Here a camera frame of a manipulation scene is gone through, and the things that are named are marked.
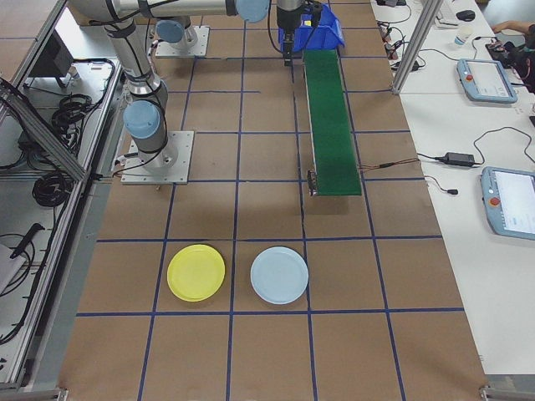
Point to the yellow foam block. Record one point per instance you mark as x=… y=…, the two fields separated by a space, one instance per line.
x=309 y=21

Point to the person forearm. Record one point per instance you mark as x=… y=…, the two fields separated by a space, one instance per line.
x=520 y=27

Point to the light blue round plate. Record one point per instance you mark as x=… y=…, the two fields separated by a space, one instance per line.
x=279 y=275

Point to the yellow round plate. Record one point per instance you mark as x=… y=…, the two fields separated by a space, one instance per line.
x=196 y=272

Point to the blue plastic storage bin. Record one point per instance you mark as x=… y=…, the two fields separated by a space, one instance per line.
x=330 y=29

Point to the green conveyor belt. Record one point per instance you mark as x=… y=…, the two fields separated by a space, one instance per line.
x=332 y=125

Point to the black power adapter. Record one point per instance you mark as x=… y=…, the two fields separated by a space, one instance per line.
x=413 y=65
x=460 y=158

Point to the white keyboard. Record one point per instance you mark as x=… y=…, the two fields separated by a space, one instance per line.
x=447 y=12

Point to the white paper cup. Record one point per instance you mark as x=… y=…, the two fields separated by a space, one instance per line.
x=462 y=38

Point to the black computer mouse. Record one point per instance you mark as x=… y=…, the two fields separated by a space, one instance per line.
x=465 y=15

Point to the light blue teach pendant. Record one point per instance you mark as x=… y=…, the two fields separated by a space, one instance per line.
x=487 y=81
x=510 y=204

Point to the black tray with parts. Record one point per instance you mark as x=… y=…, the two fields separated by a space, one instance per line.
x=499 y=49

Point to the black rectangular box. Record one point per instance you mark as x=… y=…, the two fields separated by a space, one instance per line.
x=52 y=58

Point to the aluminium profile bar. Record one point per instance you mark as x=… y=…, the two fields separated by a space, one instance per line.
x=510 y=388
x=37 y=394

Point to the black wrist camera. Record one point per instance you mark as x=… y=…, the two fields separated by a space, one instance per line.
x=316 y=12

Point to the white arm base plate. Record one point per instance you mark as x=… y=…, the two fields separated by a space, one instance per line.
x=181 y=167
x=200 y=42

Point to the aluminium upright post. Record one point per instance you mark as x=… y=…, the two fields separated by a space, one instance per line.
x=414 y=50

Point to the V-shaped metal bar frame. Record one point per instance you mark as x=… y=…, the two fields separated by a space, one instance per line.
x=46 y=137

